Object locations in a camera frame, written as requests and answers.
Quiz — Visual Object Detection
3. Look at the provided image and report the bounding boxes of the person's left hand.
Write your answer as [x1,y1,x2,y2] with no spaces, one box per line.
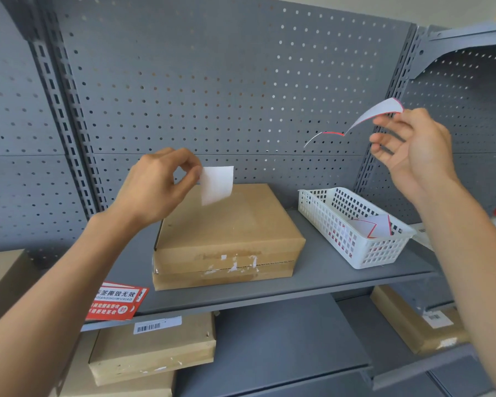
[115,148,203,229]

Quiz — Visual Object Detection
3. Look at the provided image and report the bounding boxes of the white paper label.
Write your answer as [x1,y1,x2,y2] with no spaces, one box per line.
[408,222,435,251]

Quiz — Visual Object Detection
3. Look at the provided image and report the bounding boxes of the grey slotted metal upright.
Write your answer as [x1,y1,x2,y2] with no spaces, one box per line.
[21,35,101,221]
[352,25,430,197]

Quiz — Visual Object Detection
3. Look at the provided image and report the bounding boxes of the grey pegboard back panel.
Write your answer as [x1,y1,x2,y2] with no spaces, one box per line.
[357,47,496,229]
[0,0,92,270]
[41,0,419,212]

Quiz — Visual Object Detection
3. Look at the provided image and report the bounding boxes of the brown cardboard box white label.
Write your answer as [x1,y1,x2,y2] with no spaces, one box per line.
[370,285,473,355]

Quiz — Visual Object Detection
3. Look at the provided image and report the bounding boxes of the grey metal shelf bracket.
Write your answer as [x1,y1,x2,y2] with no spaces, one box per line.
[409,20,496,81]

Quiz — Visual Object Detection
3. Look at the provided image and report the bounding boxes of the white red-edged backing paper strip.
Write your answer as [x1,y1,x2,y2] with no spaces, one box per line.
[304,97,405,148]

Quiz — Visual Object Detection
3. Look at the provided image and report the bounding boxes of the brown cardboard box barcode label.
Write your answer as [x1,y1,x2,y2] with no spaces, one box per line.
[88,312,217,387]

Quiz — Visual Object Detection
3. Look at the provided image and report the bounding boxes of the person's right hand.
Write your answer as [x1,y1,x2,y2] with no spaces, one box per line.
[370,108,460,202]

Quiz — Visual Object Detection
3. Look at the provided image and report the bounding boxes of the white red-edged paper scraps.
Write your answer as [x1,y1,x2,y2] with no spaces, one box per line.
[349,214,394,239]

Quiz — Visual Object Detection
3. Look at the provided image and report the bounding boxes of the stack of red stickers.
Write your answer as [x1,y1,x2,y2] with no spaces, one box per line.
[84,281,150,321]

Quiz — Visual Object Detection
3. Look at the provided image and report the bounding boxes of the white plastic lattice basket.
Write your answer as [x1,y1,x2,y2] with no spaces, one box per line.
[298,187,417,270]

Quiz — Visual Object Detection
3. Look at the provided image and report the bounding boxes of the grey metal shelf board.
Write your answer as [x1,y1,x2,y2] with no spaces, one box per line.
[175,293,375,397]
[80,208,440,332]
[338,281,482,391]

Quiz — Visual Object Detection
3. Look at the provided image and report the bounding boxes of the white square sticker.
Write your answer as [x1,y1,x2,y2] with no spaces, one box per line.
[200,165,235,206]

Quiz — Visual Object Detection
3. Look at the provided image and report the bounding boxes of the person's left forearm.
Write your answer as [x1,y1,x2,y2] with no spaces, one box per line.
[0,198,158,397]

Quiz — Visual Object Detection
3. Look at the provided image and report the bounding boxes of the person's right forearm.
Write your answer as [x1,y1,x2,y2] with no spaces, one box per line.
[409,174,496,397]

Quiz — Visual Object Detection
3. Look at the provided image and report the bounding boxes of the flat brown cardboard box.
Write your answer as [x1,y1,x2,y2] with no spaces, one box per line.
[152,183,307,292]

